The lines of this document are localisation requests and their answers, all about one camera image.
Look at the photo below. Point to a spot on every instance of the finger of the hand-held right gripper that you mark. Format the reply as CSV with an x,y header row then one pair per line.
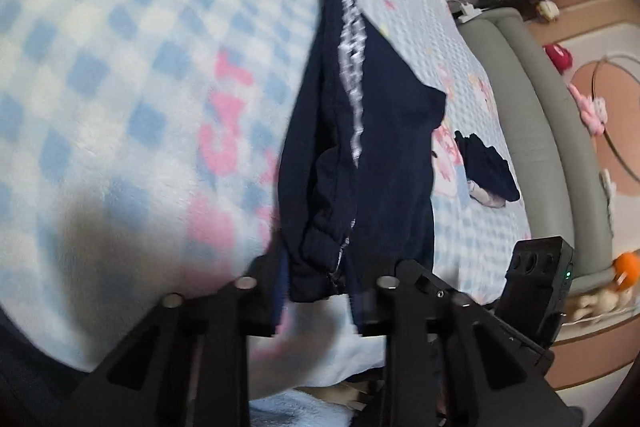
x,y
425,279

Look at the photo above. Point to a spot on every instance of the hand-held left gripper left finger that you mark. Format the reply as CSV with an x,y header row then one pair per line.
x,y
235,322

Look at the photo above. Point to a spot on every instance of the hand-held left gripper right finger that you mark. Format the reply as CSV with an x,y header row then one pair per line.
x,y
370,307

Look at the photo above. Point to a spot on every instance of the navy pants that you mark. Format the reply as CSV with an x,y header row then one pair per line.
x,y
390,147

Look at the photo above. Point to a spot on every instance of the orange plush toy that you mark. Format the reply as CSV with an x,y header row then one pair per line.
x,y
625,269

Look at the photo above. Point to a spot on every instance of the folded light pink garment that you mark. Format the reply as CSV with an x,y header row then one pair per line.
x,y
485,196

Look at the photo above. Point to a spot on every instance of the folded navy garment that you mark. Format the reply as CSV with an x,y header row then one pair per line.
x,y
487,167

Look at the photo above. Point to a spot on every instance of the grey padded bed headboard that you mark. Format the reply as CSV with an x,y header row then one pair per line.
x,y
540,132

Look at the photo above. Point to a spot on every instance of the pink bunny plush toy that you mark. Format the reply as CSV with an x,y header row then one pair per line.
x,y
592,109

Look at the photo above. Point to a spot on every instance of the thin hoop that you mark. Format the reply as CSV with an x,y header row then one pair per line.
x,y
593,79

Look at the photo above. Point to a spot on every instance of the red plush toy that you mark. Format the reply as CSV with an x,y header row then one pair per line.
x,y
557,56

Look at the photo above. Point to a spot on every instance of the blue checked printed blanket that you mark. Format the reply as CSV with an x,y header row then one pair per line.
x,y
125,107

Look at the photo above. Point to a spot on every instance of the small beige plush toy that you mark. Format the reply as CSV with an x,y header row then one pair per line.
x,y
547,9

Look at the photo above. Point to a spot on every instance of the white charger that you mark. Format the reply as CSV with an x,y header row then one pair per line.
x,y
467,11

